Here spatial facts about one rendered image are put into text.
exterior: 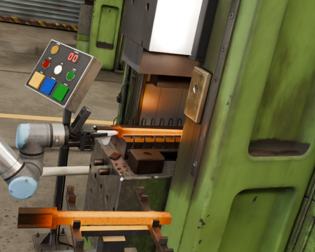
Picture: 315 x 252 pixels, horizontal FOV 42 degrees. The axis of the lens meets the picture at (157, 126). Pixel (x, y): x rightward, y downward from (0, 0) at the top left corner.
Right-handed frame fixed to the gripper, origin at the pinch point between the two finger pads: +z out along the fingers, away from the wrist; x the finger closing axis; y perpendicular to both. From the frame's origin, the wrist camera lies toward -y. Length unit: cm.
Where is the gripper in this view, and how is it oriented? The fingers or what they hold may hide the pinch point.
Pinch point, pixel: (114, 130)
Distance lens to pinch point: 163.8
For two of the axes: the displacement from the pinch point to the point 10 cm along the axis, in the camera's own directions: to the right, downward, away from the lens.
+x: 3.9, 4.1, -8.3
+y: -1.7, 9.1, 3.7
